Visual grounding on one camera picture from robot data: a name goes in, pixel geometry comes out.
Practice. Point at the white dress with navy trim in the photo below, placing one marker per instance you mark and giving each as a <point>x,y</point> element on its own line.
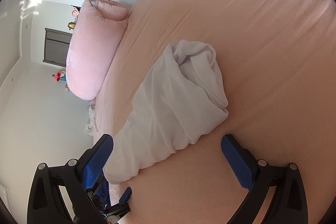
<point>170,103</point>

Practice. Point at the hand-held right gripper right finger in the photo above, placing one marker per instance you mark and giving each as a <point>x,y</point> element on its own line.
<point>236,161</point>

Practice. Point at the pink bed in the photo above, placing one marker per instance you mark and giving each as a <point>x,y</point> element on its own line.
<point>262,56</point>

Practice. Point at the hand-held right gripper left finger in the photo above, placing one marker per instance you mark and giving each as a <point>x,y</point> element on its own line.
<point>95,163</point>

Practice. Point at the pink rolled duvet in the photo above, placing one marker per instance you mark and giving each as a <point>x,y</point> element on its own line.
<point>92,51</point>

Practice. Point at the grey door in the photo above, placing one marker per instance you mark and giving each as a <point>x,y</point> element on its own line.
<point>55,48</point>

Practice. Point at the red and blue plush toy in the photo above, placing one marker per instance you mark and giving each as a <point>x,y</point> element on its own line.
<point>59,76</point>

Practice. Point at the pile of white clothes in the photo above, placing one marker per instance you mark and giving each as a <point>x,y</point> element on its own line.
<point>89,121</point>

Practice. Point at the pink plush doll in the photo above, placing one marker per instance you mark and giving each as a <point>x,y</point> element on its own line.
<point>74,13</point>

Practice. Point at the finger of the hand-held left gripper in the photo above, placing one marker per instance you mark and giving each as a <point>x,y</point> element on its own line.
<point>104,191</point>
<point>125,196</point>

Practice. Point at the gold jar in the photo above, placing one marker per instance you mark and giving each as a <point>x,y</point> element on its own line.
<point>70,25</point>

